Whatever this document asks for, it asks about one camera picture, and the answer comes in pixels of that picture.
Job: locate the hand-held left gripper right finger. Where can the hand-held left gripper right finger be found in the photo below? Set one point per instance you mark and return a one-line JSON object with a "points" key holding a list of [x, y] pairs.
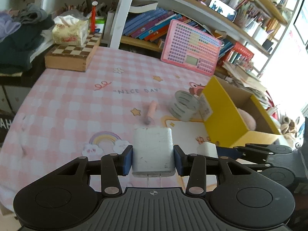
{"points": [[179, 160]]}

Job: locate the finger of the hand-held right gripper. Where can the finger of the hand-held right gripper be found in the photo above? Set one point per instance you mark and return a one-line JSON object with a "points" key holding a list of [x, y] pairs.
{"points": [[264, 148], [228, 152]]}

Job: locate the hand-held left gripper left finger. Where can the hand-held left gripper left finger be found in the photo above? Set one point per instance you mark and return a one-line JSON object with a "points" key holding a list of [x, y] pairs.
{"points": [[127, 160]]}

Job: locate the small white plastic block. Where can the small white plastic block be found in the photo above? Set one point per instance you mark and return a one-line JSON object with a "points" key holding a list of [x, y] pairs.
{"points": [[207, 149]]}

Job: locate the white charger adapter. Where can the white charger adapter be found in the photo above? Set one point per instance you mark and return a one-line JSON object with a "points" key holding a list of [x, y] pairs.
{"points": [[152, 151]]}

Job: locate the pink plush toy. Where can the pink plush toy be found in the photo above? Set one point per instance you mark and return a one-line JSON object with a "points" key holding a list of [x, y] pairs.
{"points": [[246, 119]]}

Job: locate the yellow cardboard box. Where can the yellow cardboard box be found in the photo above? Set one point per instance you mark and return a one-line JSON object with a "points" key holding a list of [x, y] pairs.
{"points": [[223, 110]]}

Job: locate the printed adhesive tape roll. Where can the printed adhesive tape roll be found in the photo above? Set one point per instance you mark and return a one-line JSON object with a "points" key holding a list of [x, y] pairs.
{"points": [[182, 105]]}

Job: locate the pink marker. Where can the pink marker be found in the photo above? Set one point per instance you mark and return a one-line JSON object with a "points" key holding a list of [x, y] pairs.
{"points": [[151, 109]]}

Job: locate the brown fluffy plush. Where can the brown fluffy plush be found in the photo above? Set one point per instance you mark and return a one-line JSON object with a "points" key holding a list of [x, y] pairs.
{"points": [[288, 124]]}

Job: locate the stack of papers and books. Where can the stack of papers and books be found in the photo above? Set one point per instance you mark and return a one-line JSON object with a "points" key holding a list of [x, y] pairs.
{"points": [[245, 79]]}

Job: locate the pink checked tablecloth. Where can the pink checked tablecloth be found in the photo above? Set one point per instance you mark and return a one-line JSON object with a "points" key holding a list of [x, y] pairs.
{"points": [[72, 96]]}

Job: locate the colourful printed box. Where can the colourful printed box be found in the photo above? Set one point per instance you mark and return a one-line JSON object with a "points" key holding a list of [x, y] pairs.
{"points": [[241, 61]]}

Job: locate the red cardboard box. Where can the red cardboard box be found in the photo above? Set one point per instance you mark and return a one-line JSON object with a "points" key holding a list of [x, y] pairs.
{"points": [[243, 50]]}

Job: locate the black box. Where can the black box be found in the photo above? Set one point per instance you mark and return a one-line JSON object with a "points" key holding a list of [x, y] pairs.
{"points": [[267, 45]]}

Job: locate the pink learning tablet toy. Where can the pink learning tablet toy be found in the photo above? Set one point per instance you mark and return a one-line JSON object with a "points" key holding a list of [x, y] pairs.
{"points": [[187, 45]]}

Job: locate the wooden chess box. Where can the wooden chess box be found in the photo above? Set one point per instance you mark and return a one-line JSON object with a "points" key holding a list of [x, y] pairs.
{"points": [[69, 57]]}

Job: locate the white storage box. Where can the white storage box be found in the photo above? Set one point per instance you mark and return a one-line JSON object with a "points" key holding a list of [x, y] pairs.
{"points": [[260, 30]]}

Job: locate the clear pen holder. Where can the clear pen holder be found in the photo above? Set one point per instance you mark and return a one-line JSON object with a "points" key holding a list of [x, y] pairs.
{"points": [[245, 20]]}

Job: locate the white jar with green lid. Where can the white jar with green lid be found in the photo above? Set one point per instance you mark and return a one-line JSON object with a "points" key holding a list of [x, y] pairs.
{"points": [[100, 26]]}

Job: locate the row of blue books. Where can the row of blue books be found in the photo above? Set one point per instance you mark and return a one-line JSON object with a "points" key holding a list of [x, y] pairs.
{"points": [[144, 24]]}

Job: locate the floral tissue box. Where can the floral tissue box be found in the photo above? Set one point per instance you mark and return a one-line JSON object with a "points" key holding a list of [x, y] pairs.
{"points": [[69, 32]]}

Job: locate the white bookshelf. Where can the white bookshelf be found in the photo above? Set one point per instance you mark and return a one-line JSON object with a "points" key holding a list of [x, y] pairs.
{"points": [[120, 16]]}

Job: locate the red stick with white cap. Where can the red stick with white cap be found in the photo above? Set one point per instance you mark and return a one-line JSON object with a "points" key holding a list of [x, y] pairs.
{"points": [[93, 16]]}

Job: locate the open paperback book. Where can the open paperback book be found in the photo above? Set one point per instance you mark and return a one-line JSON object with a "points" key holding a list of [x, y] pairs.
{"points": [[144, 7]]}

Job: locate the pile of clothes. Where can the pile of clothes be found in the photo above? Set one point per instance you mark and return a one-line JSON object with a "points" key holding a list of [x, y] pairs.
{"points": [[21, 41]]}

